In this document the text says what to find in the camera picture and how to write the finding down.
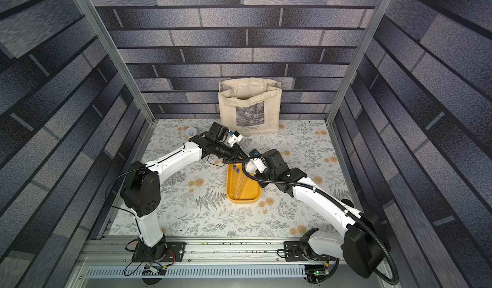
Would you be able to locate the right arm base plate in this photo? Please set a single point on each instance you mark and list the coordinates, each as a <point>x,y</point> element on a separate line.
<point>297,251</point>

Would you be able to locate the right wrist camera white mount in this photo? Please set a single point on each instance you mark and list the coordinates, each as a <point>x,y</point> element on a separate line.
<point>258,161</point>

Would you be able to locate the beige canvas tote bag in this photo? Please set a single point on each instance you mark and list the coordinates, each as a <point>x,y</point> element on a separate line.
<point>250,105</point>

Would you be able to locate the yellow plastic tray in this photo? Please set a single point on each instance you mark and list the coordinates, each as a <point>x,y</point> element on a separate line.
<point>251,192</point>

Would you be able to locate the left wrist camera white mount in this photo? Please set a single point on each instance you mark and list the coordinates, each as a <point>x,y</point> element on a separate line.
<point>234,138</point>

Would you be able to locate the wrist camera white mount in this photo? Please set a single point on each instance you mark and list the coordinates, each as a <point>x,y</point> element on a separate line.
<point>234,138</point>
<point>258,161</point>

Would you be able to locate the right controller board green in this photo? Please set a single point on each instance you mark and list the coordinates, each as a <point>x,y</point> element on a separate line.
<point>317,273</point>

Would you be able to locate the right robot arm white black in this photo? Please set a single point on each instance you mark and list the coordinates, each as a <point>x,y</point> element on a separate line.
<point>361,243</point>

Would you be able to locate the aluminium mounting rail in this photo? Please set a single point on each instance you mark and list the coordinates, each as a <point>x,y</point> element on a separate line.
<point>207,262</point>

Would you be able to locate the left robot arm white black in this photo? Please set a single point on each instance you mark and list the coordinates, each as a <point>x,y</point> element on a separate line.
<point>141,187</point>

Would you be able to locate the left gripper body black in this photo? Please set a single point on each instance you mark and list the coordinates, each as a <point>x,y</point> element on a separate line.
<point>230,154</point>

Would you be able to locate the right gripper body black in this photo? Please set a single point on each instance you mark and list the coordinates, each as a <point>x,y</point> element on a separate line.
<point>253,156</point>

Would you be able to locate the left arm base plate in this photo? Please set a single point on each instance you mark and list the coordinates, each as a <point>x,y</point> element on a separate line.
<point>163,252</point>

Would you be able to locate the left controller board with wires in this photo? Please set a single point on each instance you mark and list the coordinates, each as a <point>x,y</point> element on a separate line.
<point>153,273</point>

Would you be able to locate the white wipe cloth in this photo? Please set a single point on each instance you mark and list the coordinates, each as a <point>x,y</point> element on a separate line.
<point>250,167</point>

